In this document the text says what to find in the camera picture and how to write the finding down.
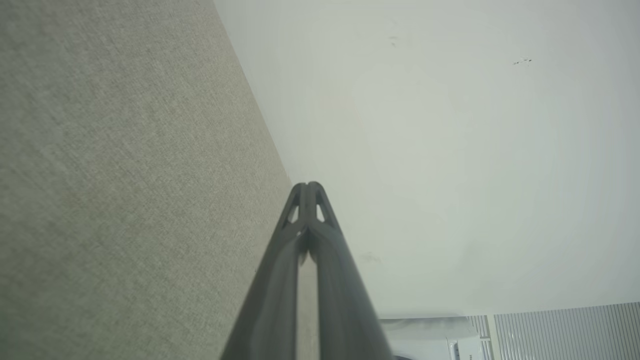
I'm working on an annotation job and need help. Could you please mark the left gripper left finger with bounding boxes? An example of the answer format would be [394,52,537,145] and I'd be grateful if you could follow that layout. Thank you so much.
[220,182,309,360]

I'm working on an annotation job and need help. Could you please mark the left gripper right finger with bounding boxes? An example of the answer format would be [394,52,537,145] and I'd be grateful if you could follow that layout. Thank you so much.
[307,181,396,360]

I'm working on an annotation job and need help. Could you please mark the white washing machine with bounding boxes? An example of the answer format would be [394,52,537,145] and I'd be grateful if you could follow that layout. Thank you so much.
[378,316,493,360]

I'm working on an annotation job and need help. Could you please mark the grey fabric sofa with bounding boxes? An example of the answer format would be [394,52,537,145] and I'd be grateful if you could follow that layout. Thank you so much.
[0,0,321,360]

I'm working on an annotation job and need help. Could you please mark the white ribbed panel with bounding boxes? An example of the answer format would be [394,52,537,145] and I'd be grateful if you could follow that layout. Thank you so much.
[470,302,640,360]

